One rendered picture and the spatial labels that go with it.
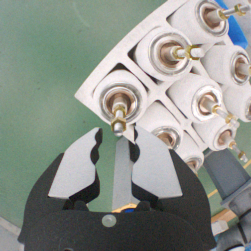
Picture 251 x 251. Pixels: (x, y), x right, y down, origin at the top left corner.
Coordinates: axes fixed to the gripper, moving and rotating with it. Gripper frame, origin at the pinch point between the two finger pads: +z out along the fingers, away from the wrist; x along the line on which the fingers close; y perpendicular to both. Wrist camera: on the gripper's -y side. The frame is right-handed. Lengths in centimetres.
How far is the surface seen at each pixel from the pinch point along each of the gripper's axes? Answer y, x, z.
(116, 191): 25.2, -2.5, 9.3
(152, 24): -14.3, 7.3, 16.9
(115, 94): -0.8, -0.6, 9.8
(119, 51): -8.4, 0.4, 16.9
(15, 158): 39, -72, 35
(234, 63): -7.8, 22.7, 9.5
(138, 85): -2.1, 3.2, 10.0
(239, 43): -17, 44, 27
